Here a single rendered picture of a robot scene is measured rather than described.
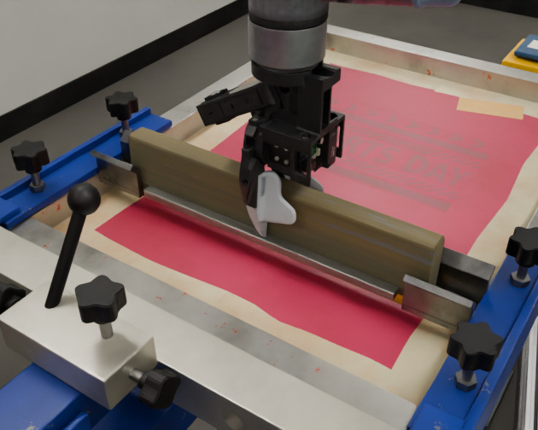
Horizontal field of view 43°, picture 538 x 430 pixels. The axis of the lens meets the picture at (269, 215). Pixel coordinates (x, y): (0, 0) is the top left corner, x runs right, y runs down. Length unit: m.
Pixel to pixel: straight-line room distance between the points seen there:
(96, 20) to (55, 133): 0.59
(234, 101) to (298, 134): 0.08
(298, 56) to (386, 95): 0.56
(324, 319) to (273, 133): 0.21
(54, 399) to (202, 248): 0.32
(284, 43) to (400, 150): 0.44
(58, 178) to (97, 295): 0.39
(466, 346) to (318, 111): 0.26
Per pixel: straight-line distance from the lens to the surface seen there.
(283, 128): 0.68
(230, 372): 0.58
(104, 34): 3.41
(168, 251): 0.83
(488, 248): 0.87
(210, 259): 0.82
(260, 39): 0.64
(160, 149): 0.83
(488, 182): 0.99
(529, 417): 1.67
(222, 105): 0.73
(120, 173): 0.89
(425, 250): 0.69
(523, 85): 1.23
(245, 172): 0.71
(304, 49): 0.64
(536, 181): 1.02
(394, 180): 0.96
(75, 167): 0.93
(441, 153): 1.04
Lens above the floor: 1.48
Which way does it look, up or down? 37 degrees down
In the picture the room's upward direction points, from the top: straight up
